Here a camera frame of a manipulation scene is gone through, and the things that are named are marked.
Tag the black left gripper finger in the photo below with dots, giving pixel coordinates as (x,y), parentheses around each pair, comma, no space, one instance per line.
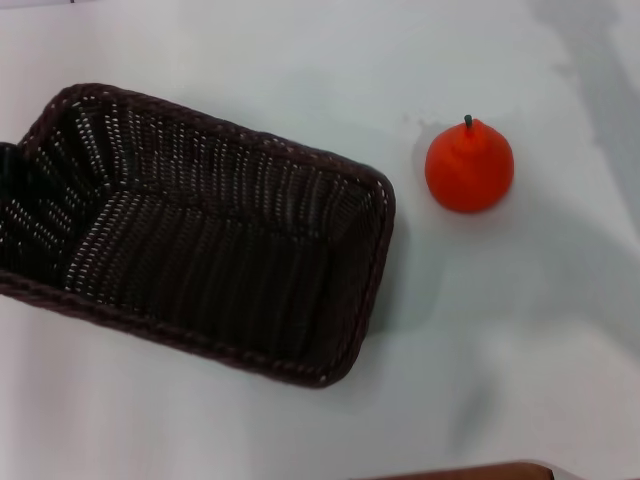
(10,162)

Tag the dark brown woven basket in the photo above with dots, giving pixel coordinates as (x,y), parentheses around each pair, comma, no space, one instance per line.
(215,260)

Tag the orange toy tangerine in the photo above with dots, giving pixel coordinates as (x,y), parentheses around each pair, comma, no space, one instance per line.
(467,170)

